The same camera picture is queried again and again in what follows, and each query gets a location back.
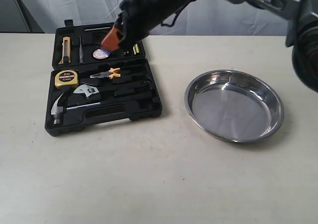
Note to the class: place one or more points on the yellow tape measure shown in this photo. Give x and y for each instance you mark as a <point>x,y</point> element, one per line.
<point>66,77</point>

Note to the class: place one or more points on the orange handled pliers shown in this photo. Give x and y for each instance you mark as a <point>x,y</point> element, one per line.
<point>110,74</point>

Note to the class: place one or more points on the grey test pen screwdriver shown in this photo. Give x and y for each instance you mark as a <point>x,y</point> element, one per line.
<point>81,59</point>

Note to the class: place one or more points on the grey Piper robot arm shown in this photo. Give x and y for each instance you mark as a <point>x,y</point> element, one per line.
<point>302,35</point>

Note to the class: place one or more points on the round stainless steel tray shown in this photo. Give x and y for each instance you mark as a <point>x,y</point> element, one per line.
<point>234,106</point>

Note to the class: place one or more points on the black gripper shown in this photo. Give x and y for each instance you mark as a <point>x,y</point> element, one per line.
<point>136,20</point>

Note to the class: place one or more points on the black plastic tool case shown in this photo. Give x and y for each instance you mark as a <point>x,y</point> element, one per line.
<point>144,102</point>

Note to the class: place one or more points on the white backdrop cloth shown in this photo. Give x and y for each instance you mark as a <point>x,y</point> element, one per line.
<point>203,17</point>

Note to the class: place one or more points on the black adjustable wrench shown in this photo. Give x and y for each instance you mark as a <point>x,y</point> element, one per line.
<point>88,90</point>

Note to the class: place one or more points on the yellow screwdriver right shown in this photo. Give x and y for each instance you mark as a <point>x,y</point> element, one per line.
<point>136,49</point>

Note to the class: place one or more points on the round electrical tape roll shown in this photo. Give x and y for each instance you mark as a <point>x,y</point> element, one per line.
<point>101,54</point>

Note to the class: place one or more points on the steel claw hammer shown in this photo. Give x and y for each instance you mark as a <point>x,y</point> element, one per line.
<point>90,113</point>

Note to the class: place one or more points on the yellow utility knife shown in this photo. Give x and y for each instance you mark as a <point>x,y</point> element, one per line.
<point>66,50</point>

